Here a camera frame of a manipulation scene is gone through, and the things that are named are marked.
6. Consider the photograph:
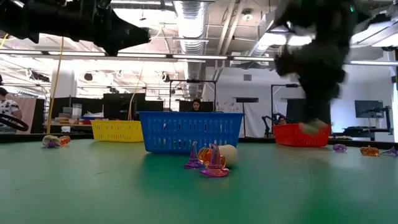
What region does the black monitor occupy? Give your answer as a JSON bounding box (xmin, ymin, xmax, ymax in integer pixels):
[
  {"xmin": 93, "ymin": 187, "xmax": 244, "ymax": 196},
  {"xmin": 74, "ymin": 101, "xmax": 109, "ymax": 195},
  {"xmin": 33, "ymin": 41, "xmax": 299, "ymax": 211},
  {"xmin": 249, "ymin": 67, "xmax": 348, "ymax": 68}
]
[
  {"xmin": 354, "ymin": 100, "xmax": 385, "ymax": 119},
  {"xmin": 103, "ymin": 92, "xmax": 146, "ymax": 121}
]

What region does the red plastic basket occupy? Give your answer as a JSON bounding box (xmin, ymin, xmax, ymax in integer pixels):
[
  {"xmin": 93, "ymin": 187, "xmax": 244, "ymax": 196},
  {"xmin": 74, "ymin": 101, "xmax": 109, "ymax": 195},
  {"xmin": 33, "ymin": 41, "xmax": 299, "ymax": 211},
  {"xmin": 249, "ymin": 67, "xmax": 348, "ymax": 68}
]
[{"xmin": 272, "ymin": 123, "xmax": 331, "ymax": 148}]

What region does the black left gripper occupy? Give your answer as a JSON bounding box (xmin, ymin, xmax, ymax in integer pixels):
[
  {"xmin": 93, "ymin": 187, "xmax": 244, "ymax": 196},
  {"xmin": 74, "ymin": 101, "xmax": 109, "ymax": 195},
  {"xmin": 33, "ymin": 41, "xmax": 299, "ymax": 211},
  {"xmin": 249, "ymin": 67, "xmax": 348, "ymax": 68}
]
[{"xmin": 67, "ymin": 0, "xmax": 152, "ymax": 57}]

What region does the white backdrop sheet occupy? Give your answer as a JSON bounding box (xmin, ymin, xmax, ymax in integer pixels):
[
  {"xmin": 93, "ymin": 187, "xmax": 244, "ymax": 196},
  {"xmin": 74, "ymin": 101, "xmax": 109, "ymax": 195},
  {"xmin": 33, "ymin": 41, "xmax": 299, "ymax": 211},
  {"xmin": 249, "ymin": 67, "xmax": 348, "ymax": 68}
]
[{"xmin": 217, "ymin": 101, "xmax": 274, "ymax": 138}]

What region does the green table mat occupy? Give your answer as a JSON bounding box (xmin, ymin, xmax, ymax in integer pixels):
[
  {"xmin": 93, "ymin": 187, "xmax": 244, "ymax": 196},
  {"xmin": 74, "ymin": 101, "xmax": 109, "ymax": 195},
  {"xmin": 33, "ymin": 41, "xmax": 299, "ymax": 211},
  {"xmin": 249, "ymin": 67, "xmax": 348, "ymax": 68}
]
[{"xmin": 0, "ymin": 138, "xmax": 398, "ymax": 224}]

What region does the silver ventilation duct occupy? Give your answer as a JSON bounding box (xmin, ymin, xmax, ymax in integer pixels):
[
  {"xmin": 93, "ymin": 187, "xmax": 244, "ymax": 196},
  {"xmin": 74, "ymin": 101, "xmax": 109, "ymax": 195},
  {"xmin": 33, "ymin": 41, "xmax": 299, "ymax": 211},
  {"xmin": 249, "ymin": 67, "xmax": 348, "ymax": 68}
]
[{"xmin": 173, "ymin": 0, "xmax": 210, "ymax": 100}]

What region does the black panel lamp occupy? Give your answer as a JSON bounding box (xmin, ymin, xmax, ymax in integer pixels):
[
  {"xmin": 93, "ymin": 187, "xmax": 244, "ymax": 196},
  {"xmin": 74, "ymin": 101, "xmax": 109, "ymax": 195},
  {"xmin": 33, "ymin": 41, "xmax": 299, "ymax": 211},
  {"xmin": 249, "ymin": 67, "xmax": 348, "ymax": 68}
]
[{"xmin": 235, "ymin": 96, "xmax": 259, "ymax": 104}]

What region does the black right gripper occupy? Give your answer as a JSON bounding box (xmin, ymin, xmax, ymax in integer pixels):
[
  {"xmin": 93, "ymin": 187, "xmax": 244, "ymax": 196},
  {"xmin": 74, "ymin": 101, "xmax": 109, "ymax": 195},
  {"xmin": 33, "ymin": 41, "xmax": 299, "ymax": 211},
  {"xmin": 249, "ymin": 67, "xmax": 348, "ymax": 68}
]
[{"xmin": 274, "ymin": 39, "xmax": 348, "ymax": 124}]

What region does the yellow plastic basket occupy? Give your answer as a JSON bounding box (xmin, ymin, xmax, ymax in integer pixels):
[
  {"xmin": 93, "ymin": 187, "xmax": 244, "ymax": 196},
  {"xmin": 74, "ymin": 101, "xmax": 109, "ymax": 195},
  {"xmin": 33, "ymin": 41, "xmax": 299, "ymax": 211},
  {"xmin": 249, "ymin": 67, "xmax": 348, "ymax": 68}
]
[{"xmin": 90, "ymin": 119, "xmax": 144, "ymax": 143}]

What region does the blue plastic basket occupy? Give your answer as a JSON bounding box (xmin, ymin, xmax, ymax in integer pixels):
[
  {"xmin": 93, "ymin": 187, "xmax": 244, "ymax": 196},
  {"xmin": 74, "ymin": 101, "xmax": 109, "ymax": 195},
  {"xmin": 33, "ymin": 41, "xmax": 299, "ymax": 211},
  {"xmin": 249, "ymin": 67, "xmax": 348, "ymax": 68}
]
[{"xmin": 138, "ymin": 111, "xmax": 245, "ymax": 154}]

